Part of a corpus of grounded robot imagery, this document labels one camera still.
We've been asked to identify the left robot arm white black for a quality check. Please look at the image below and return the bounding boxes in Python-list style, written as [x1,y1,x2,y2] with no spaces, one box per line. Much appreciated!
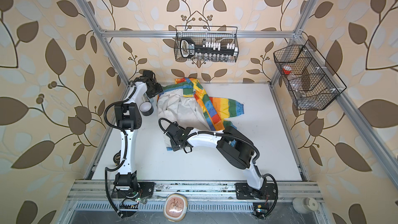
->
[104,70,163,199]

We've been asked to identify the right wire basket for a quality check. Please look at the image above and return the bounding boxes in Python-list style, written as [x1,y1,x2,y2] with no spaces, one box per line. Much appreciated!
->
[273,40,347,111]

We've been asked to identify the black tape roll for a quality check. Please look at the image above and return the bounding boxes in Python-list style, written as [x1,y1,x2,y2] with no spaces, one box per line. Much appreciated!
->
[139,101,154,116]

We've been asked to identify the pink round timer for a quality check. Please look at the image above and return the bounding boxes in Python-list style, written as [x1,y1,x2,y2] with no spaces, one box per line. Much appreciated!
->
[163,194,188,222]

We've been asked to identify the yellow black tape measure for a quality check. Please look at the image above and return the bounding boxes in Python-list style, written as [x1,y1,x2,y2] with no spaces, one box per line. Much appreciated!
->
[113,151,121,166]

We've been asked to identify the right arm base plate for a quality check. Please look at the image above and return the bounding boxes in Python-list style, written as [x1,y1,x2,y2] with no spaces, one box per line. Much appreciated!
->
[235,183,277,201]

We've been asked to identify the back wire basket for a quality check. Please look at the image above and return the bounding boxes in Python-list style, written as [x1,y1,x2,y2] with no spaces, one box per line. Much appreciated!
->
[174,25,239,63]

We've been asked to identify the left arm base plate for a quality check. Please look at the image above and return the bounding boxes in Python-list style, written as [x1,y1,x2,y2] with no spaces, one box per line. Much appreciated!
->
[111,181,155,200]

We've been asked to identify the rainbow striped jacket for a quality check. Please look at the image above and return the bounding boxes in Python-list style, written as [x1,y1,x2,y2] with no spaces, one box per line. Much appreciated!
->
[156,77,245,151]

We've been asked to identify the black socket set rail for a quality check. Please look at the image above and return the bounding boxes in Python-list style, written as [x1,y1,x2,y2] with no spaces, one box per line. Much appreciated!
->
[176,37,239,60]

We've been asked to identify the wire basket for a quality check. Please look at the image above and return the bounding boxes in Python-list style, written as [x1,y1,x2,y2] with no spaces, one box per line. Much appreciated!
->
[174,25,239,63]
[273,40,347,111]

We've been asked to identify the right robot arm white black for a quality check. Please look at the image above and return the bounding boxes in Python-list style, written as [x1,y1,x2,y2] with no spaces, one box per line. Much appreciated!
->
[158,118,279,201]

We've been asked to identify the white round container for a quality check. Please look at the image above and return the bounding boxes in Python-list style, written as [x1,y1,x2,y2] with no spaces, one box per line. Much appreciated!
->
[292,198,319,214]

